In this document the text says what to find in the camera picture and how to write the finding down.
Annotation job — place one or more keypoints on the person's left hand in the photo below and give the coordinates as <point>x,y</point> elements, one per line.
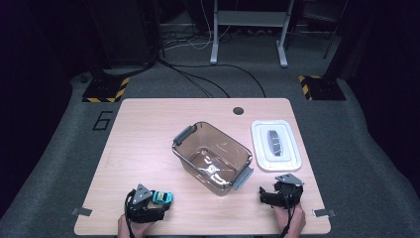
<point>132,229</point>

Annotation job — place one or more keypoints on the striped black stand base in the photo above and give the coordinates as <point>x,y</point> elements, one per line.
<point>104,89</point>
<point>325,88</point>

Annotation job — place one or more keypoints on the person's right hand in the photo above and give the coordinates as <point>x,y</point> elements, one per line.
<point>294,221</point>

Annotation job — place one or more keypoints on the white box lid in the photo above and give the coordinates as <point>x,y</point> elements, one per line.
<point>287,158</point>

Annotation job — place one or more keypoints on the white desk frame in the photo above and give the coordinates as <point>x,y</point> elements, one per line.
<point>252,18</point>

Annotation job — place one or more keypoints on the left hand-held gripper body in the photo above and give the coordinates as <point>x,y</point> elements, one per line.
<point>142,205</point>

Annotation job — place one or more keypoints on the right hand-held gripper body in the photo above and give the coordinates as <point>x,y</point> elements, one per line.
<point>290,191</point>

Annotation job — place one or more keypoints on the cyan toy car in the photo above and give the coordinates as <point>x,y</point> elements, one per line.
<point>162,197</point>

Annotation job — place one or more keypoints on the transparent brown storage box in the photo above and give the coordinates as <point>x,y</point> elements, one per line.
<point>211,158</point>

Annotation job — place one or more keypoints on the grey metal table bracket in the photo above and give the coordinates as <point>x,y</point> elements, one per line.
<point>324,213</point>
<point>82,212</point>

